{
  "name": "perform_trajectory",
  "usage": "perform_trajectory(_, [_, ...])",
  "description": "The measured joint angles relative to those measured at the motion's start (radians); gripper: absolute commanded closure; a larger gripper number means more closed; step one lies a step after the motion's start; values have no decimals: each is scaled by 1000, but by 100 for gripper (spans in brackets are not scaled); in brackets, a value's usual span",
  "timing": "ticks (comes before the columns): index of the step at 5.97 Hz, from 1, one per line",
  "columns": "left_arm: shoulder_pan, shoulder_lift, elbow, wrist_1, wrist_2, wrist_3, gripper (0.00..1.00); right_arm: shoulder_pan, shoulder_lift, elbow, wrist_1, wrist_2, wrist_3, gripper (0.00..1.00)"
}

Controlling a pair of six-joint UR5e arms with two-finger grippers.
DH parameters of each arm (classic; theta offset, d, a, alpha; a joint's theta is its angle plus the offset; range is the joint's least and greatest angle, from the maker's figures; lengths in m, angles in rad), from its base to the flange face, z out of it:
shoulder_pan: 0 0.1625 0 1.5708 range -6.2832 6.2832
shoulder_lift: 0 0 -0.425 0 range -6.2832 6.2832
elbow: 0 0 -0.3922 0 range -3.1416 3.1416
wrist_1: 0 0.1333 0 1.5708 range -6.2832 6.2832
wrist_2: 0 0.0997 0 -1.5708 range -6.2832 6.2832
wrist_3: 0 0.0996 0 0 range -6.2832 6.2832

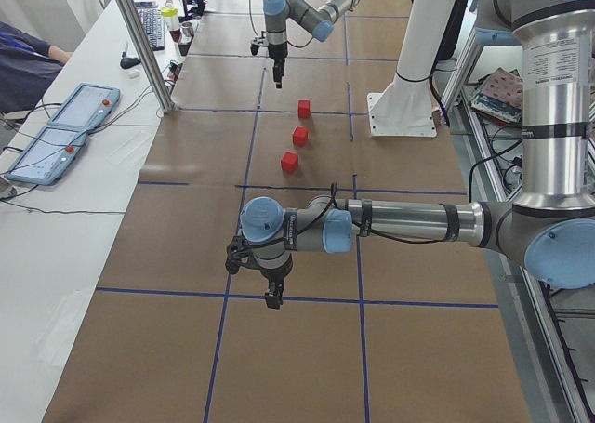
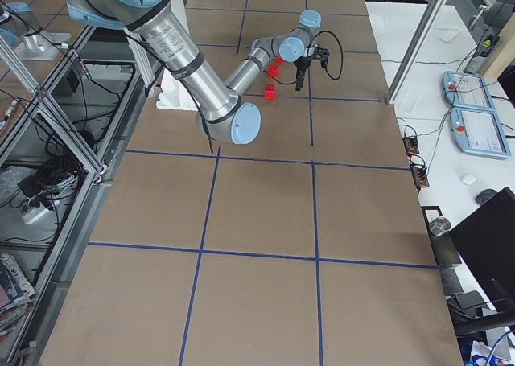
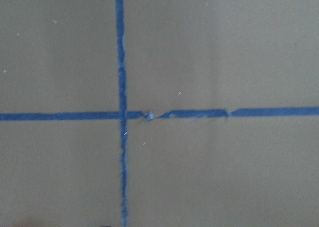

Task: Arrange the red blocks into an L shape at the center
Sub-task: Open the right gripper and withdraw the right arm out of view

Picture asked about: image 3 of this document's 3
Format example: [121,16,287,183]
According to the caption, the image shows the brown paper table cover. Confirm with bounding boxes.
[0,0,319,227]

